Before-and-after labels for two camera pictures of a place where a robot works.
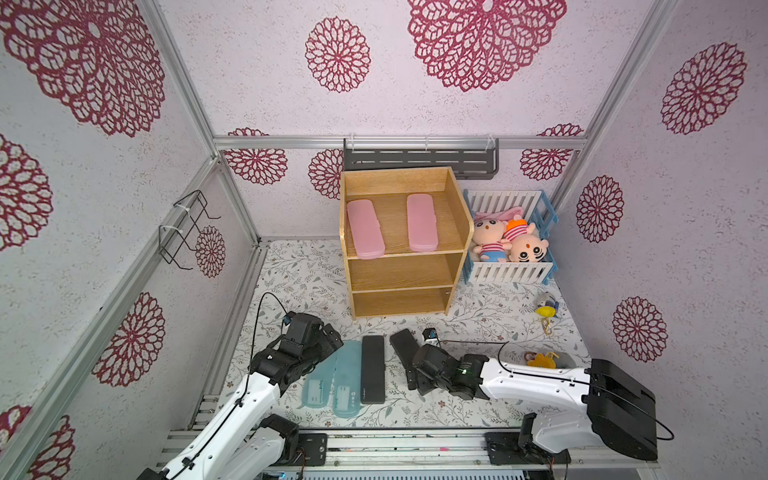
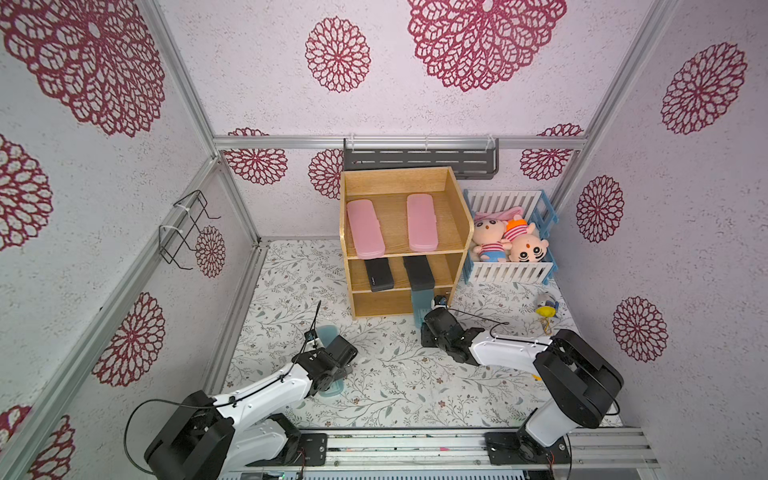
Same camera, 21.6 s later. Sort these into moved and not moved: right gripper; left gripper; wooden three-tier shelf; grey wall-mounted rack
Moved: left gripper; right gripper
Not moved: wooden three-tier shelf; grey wall-mounted rack
